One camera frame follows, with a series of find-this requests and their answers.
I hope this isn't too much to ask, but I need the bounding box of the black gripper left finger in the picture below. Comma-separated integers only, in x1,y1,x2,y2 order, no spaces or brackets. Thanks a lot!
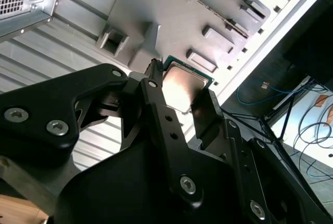
0,57,205,210

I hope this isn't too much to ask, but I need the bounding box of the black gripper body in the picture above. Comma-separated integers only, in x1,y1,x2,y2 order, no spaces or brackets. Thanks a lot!
53,139,252,224

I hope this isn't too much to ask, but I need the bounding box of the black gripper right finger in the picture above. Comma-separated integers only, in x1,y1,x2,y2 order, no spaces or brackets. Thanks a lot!
190,88,333,224

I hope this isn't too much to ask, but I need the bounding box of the silver-topped CPU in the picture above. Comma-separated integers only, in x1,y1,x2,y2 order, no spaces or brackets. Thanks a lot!
160,55,215,114

